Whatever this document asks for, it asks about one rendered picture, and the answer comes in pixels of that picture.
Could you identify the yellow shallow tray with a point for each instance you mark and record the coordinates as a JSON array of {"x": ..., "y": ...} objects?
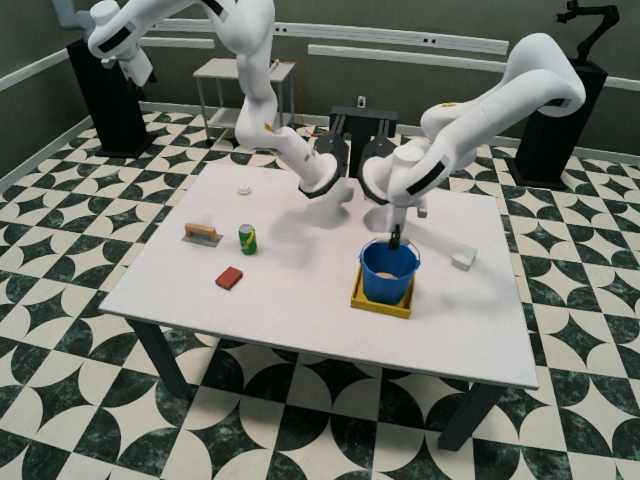
[{"x": 359, "y": 301}]

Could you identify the reddish-brown rectangular block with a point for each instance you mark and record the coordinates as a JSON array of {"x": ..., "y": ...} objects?
[{"x": 229, "y": 278}]

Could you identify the green drink can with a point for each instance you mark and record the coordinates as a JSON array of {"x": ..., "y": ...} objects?
[{"x": 247, "y": 238}]

